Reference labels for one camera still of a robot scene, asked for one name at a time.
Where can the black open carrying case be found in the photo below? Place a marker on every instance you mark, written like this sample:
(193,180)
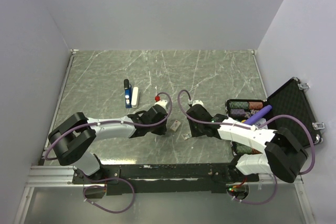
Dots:
(289,99)

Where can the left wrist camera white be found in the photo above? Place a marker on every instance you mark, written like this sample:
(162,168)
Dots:
(161,102)

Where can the white stapler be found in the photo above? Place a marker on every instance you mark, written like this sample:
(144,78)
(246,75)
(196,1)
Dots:
(135,97)

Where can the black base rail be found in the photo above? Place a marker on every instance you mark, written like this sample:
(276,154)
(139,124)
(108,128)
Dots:
(167,178)

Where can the purple marker pen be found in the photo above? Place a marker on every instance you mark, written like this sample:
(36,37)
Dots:
(257,116)

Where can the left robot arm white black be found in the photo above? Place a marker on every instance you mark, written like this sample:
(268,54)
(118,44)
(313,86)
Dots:
(70,140)

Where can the blue stapler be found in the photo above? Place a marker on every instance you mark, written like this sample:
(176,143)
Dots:
(127,93)

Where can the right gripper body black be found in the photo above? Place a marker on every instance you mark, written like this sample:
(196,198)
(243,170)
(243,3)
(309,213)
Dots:
(196,129)

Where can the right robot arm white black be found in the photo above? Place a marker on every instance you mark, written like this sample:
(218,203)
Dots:
(280,153)

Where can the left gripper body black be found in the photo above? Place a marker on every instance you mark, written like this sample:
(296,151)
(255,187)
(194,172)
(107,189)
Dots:
(158,129)

